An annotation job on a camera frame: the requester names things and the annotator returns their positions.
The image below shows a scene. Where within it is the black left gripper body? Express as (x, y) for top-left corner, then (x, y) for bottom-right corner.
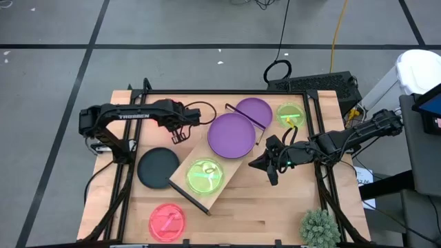
(161, 101), (203, 134)

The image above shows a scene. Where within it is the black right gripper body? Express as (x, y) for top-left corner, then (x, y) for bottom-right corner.
(264, 134), (294, 187)

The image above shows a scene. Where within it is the dark teal plate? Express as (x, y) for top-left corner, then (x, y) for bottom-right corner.
(136, 147), (181, 189)

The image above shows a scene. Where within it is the large purple plate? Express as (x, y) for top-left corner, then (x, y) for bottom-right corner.
(207, 112), (257, 160)

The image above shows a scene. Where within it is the small purple plate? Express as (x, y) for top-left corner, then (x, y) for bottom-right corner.
(235, 96), (274, 131)

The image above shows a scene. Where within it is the green translucent plate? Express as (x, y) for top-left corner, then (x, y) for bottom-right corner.
(185, 157), (226, 196)
(276, 102), (307, 130)

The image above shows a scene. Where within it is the pink translucent plate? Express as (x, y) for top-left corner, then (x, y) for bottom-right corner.
(148, 203), (187, 242)

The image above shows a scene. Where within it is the wooden shelf with black legs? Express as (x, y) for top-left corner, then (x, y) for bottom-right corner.
(167, 102), (268, 217)

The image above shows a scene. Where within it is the black computer box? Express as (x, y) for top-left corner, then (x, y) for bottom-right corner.
(267, 70), (363, 116)

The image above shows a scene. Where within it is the green artificial plant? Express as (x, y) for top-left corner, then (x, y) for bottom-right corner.
(298, 208), (342, 248)

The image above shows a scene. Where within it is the white paper sheet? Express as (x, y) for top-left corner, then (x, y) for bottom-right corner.
(353, 166), (377, 211)

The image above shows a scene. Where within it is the grey cart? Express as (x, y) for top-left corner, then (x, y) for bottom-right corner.
(399, 92), (441, 248)

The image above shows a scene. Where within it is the yellow pole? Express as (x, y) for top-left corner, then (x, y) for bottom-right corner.
(329, 0), (351, 74)

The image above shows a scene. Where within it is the black tablet screen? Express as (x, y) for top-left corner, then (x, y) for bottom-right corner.
(411, 82), (441, 136)

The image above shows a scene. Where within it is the white lidded bin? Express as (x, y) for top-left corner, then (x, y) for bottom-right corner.
(361, 49), (441, 111)

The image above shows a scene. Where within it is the black cable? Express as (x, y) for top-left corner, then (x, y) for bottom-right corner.
(181, 100), (218, 127)
(263, 0), (294, 85)

